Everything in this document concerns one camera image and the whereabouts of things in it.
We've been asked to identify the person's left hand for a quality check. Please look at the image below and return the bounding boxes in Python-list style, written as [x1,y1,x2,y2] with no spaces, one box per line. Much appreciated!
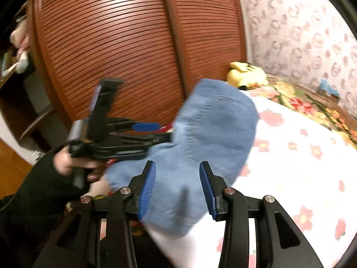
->
[53,147,104,182]

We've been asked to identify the blue denim pants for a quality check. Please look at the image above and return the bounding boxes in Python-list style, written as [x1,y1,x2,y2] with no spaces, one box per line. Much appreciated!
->
[105,78,259,237]

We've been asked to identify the ring pattern curtain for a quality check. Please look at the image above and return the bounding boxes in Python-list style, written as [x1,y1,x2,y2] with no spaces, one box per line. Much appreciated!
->
[236,0,357,102]

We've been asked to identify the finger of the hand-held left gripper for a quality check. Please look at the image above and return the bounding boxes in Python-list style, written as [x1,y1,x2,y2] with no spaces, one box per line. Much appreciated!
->
[107,117,162,132]
[107,132,173,161]

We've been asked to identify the yellow plush toy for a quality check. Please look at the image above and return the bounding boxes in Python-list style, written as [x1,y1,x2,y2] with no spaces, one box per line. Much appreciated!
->
[226,61,269,90]

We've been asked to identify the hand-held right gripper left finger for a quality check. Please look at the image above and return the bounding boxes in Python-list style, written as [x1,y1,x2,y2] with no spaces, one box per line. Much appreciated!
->
[32,160,157,268]

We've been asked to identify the pink white plush toy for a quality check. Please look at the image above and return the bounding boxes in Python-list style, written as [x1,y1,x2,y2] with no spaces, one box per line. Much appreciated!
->
[9,19,32,74]

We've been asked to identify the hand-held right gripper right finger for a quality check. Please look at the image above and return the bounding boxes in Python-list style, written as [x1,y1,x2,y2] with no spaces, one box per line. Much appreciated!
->
[199,160,325,268]

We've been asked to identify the white strawberry print blanket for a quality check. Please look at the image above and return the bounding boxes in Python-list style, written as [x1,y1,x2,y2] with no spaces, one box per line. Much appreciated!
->
[145,88,357,268]

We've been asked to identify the small blue plush toy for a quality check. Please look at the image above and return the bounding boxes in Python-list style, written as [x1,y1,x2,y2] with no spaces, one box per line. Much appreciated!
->
[318,78,341,99]

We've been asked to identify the brown floral blanket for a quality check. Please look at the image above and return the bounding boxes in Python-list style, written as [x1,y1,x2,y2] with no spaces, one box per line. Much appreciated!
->
[248,74,357,149]

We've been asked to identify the wooden shelf unit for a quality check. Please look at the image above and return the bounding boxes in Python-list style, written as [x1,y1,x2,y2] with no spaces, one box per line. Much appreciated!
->
[0,4,71,162]

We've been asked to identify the louvered wooden door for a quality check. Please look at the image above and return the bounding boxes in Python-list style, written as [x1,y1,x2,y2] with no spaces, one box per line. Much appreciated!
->
[160,0,247,97]
[26,0,186,132]

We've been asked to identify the person's left forearm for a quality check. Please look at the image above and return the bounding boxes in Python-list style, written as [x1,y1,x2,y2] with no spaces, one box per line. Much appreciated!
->
[0,151,94,268]

